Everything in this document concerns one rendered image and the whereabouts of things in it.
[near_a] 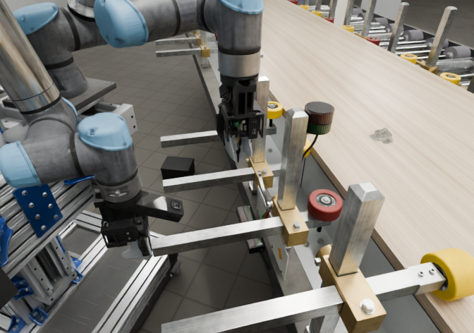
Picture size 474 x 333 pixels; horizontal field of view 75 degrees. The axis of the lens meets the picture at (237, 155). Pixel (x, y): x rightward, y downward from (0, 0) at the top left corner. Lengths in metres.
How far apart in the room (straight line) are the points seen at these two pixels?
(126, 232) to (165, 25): 0.39
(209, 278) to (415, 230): 1.14
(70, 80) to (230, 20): 0.61
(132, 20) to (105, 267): 1.25
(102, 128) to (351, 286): 0.47
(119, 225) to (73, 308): 0.90
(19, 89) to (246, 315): 0.52
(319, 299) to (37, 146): 0.50
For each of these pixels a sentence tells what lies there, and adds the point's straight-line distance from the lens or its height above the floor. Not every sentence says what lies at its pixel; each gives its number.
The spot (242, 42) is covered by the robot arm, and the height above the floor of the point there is 1.28.
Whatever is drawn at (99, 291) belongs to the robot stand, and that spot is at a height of 0.21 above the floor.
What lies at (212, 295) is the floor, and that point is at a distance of 1.65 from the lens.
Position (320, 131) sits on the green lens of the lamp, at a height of 1.10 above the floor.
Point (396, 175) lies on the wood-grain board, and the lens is 0.93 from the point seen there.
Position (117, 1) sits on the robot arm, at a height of 1.35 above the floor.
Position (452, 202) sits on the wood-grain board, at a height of 0.90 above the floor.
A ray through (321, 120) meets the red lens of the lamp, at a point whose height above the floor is 1.12.
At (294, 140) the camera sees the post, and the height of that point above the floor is 1.08.
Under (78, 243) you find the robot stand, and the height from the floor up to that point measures 0.21.
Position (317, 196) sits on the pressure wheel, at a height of 0.90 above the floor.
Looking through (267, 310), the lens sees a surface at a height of 0.96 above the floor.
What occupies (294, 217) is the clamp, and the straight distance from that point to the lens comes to 0.77.
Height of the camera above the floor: 1.43
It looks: 36 degrees down
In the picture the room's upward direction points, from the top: straight up
